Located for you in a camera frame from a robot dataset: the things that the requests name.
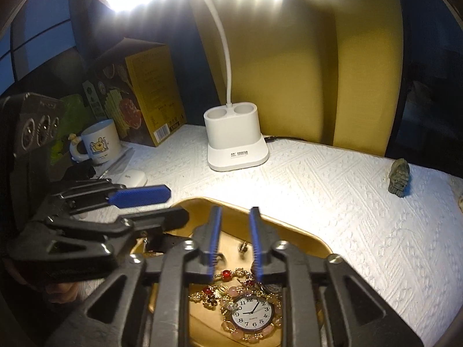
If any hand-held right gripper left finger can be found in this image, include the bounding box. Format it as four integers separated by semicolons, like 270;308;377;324
43;205;223;347

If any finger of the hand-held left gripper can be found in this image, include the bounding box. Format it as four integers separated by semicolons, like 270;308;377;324
9;208;190;272
51;184;171;210

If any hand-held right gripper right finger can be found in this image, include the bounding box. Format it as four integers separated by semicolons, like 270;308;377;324
249;207;424;347

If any yellow rectangular tray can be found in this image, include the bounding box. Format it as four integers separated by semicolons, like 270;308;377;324
128;196;333;347

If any red bead gold bracelet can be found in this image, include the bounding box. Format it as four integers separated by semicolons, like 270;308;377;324
190;267;261;309

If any pink bead bracelet watch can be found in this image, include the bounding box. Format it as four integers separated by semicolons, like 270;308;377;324
221;285;283;344

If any person's left hand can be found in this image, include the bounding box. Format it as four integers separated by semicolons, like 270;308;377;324
43;282;83;304

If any white earbuds case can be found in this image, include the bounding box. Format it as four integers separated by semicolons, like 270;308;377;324
121;169;148;188

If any black pen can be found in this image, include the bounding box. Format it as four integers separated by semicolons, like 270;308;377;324
97;152;131;180

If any yellow-green plastic bag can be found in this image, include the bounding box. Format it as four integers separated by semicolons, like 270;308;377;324
51;94;95;163

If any white cartoon mug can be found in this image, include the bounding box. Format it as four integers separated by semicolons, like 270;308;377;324
69;119;123;167

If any white textured tablecloth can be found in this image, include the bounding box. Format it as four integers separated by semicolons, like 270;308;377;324
90;125;463;347

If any white desk lamp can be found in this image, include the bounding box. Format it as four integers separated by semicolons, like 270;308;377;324
92;0;301;172

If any dark cracker box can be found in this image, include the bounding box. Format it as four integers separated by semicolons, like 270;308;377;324
89;37;187;148

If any small green stone figurine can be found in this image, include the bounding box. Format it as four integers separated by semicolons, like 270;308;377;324
388;159;411;199

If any yellow curtain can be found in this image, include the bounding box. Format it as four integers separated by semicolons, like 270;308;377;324
188;0;404;158

